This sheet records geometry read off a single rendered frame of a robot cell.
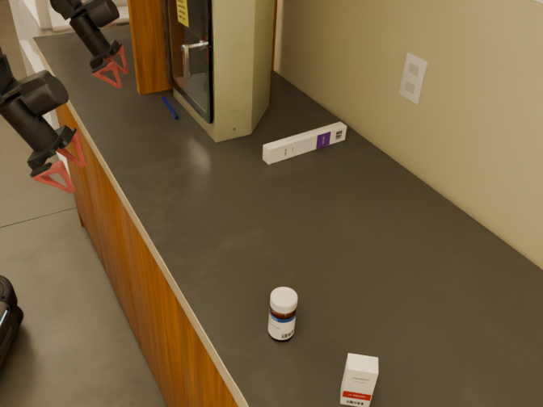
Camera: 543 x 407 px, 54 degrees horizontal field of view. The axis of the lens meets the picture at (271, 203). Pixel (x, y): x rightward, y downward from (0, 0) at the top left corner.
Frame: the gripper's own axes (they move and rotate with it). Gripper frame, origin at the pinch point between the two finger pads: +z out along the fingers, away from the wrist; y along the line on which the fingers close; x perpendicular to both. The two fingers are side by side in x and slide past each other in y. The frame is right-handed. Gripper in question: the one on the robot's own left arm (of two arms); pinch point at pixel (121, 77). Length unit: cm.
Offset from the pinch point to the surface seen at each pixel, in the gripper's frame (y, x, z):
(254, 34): -10.9, -41.5, 2.9
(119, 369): -23, 59, 87
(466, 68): -32, -84, 25
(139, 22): 12.6, -9.4, -8.4
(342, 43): 8, -60, 23
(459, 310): -77, -62, 47
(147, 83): 12.9, -0.4, 8.7
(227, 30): -15.1, -36.7, -2.4
